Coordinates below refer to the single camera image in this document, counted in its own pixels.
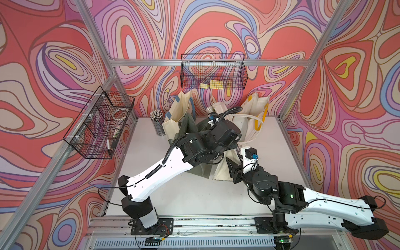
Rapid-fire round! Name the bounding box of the cream canvas bag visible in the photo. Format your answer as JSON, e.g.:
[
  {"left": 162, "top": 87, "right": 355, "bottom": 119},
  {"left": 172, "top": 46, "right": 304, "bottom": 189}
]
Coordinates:
[{"left": 213, "top": 150, "right": 241, "bottom": 181}]

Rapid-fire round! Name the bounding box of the cream bag with yellow handles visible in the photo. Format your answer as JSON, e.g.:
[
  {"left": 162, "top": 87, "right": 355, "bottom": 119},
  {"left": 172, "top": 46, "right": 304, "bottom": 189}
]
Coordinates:
[{"left": 206, "top": 92, "right": 271, "bottom": 144}]

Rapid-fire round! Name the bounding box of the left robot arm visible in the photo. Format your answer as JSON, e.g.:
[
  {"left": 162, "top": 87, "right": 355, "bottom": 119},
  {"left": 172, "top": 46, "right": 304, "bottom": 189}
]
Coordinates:
[{"left": 118, "top": 118, "right": 242, "bottom": 230}]

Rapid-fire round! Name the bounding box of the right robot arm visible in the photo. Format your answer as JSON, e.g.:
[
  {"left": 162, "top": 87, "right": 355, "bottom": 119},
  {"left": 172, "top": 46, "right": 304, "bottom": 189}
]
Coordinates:
[{"left": 226, "top": 158, "right": 389, "bottom": 240}]

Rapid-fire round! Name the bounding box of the green canvas bag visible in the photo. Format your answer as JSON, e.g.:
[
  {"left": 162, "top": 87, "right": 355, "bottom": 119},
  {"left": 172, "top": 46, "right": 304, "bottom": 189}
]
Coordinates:
[{"left": 170, "top": 113, "right": 212, "bottom": 179}]

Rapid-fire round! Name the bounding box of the yellow sticky note pad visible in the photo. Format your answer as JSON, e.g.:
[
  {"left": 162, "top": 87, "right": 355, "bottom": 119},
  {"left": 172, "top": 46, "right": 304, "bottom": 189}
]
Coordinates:
[{"left": 209, "top": 80, "right": 224, "bottom": 90}]

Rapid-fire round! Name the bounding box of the clear cup of pencils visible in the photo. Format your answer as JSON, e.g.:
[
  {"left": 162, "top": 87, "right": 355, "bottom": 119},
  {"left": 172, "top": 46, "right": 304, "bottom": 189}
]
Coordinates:
[{"left": 150, "top": 109, "right": 165, "bottom": 136}]

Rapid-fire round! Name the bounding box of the tape roll in basket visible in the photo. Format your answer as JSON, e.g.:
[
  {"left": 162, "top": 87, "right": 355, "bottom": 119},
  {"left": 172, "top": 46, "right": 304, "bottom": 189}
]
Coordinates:
[{"left": 111, "top": 107, "right": 129, "bottom": 121}]

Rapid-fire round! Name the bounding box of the white marker in basket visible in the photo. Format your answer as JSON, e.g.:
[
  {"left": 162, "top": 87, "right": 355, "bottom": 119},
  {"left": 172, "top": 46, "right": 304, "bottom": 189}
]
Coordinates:
[{"left": 106, "top": 139, "right": 112, "bottom": 155}]

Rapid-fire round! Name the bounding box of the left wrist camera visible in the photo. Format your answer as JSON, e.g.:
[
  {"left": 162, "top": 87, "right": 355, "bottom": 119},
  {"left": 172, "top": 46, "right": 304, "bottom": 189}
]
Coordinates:
[{"left": 208, "top": 111, "right": 220, "bottom": 126}]

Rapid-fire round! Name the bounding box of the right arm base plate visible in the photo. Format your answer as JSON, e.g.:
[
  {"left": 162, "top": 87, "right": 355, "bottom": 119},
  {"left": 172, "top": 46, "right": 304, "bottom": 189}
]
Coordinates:
[{"left": 254, "top": 214, "right": 299, "bottom": 234}]

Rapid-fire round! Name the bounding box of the cream bag with blue handles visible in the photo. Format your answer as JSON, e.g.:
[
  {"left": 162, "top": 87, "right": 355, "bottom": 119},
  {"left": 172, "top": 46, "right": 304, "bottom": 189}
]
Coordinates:
[{"left": 162, "top": 91, "right": 196, "bottom": 144}]

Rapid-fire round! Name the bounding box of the black wire basket, back wall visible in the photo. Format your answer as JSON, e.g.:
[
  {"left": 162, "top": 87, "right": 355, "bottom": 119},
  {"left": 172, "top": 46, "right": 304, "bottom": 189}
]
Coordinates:
[{"left": 180, "top": 52, "right": 248, "bottom": 90}]

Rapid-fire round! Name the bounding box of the black wire basket, wall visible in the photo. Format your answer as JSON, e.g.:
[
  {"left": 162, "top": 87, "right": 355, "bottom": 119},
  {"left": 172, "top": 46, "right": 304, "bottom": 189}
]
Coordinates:
[
  {"left": 63, "top": 86, "right": 134, "bottom": 159},
  {"left": 180, "top": 52, "right": 248, "bottom": 90}
]

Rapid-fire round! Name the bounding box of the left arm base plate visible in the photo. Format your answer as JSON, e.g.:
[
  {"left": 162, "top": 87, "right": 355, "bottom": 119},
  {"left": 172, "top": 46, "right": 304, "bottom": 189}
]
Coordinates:
[{"left": 128, "top": 218, "right": 174, "bottom": 236}]

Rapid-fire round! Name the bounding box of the black wire basket, left wall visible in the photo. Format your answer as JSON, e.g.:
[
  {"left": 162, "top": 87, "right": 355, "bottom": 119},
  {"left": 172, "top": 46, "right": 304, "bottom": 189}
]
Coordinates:
[{"left": 63, "top": 86, "right": 134, "bottom": 159}]

